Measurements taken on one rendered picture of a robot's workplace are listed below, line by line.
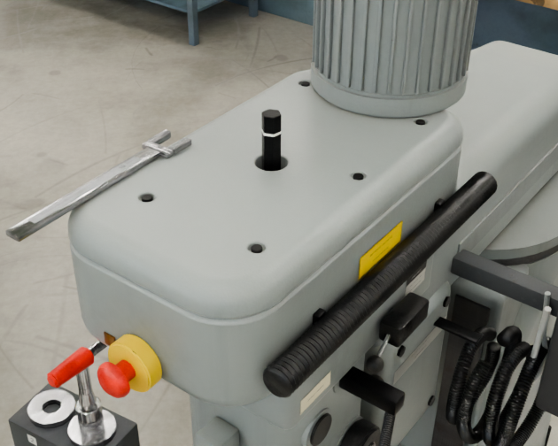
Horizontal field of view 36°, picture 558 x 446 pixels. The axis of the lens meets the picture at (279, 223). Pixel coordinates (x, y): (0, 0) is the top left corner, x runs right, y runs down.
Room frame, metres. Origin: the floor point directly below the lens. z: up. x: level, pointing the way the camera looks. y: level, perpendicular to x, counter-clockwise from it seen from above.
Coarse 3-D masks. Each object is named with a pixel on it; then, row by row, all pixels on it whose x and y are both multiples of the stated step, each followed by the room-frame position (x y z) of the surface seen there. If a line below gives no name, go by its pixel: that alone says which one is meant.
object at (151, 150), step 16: (144, 144) 0.85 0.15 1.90; (176, 144) 0.85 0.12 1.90; (128, 160) 0.81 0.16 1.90; (144, 160) 0.81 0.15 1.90; (112, 176) 0.78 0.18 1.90; (80, 192) 0.75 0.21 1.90; (96, 192) 0.75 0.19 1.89; (48, 208) 0.72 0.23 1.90; (64, 208) 0.72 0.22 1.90; (16, 224) 0.69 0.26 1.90; (32, 224) 0.69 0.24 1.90; (48, 224) 0.70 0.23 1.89; (16, 240) 0.67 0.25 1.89
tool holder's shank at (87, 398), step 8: (88, 368) 1.10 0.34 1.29; (80, 376) 1.10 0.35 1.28; (88, 376) 1.10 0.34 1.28; (80, 384) 1.10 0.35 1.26; (88, 384) 1.10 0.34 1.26; (80, 392) 1.10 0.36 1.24; (88, 392) 1.10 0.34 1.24; (80, 400) 1.10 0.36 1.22; (88, 400) 1.09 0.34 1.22; (96, 400) 1.11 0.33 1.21; (88, 408) 1.10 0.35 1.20
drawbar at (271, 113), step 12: (264, 120) 0.82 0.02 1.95; (276, 120) 0.82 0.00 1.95; (264, 132) 0.82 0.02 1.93; (276, 132) 0.82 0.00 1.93; (264, 144) 0.82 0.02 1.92; (276, 144) 0.82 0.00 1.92; (264, 156) 0.82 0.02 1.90; (276, 156) 0.82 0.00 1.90; (264, 168) 0.82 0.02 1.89; (276, 168) 0.82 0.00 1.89
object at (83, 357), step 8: (96, 344) 0.73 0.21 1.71; (104, 344) 0.73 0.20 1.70; (80, 352) 0.71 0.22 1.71; (88, 352) 0.71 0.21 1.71; (96, 352) 0.72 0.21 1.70; (64, 360) 0.70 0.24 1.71; (72, 360) 0.69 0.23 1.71; (80, 360) 0.70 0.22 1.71; (88, 360) 0.70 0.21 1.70; (56, 368) 0.68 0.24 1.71; (64, 368) 0.68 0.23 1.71; (72, 368) 0.69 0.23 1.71; (80, 368) 0.69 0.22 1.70; (48, 376) 0.68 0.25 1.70; (56, 376) 0.67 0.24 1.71; (64, 376) 0.68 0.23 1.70; (72, 376) 0.68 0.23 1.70; (56, 384) 0.67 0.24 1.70
